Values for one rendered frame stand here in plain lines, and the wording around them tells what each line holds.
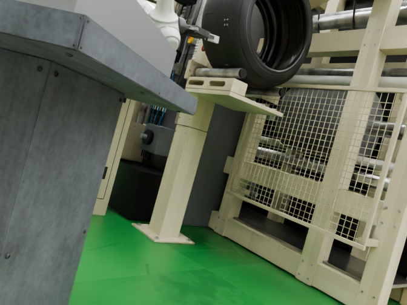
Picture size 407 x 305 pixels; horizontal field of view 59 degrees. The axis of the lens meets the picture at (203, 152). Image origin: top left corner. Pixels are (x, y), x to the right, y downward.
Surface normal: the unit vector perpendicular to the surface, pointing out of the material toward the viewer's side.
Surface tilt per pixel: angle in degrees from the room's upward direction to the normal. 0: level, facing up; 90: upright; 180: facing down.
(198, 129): 90
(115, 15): 90
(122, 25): 90
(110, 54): 90
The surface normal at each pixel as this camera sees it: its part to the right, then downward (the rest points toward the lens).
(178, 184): 0.59, 0.18
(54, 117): 0.94, 0.26
